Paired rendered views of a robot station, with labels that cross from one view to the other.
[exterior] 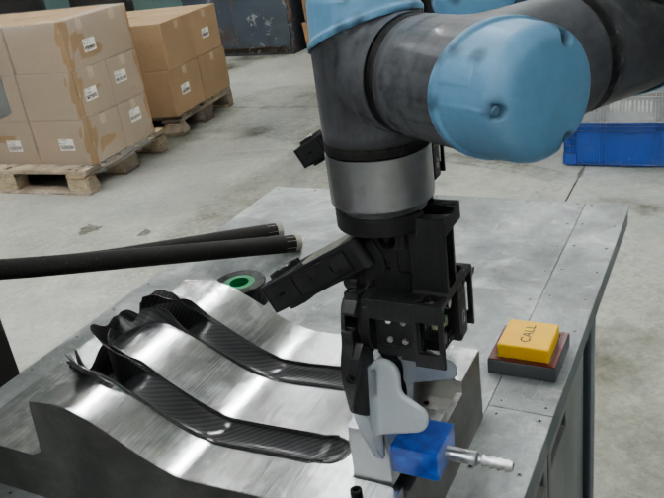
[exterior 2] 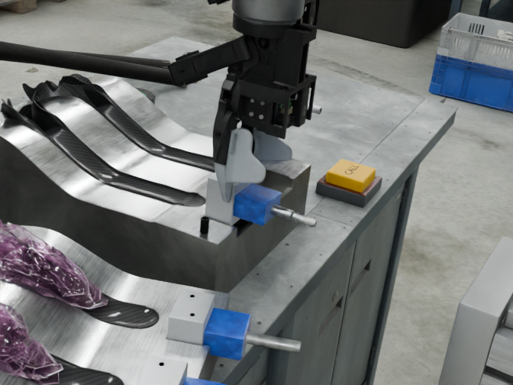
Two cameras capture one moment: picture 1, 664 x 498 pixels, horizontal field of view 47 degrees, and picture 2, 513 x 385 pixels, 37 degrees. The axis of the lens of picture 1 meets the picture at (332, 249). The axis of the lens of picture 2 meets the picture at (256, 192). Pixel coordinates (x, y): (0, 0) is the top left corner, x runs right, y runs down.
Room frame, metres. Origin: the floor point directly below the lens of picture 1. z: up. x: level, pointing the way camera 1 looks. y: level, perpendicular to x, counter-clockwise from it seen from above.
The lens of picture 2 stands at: (-0.27, 0.02, 1.34)
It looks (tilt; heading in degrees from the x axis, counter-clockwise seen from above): 28 degrees down; 355
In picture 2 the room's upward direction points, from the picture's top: 6 degrees clockwise
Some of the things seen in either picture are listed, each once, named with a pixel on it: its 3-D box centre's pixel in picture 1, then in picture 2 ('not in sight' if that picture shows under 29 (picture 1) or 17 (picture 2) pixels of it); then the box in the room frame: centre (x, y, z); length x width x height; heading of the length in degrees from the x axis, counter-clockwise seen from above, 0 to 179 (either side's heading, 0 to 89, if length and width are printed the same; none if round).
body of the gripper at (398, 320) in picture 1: (401, 277); (267, 73); (0.51, -0.05, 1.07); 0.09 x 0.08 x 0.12; 60
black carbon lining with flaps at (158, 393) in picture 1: (214, 368); (113, 134); (0.68, 0.14, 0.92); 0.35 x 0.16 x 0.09; 60
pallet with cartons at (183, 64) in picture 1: (126, 72); not in sight; (5.67, 1.28, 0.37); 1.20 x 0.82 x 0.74; 68
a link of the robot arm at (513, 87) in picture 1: (495, 78); not in sight; (0.44, -0.11, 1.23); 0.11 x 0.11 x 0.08; 30
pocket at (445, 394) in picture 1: (433, 406); (269, 192); (0.62, -0.08, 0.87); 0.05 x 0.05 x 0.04; 60
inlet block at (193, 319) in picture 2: not in sight; (236, 335); (0.34, -0.03, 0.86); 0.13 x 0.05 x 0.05; 77
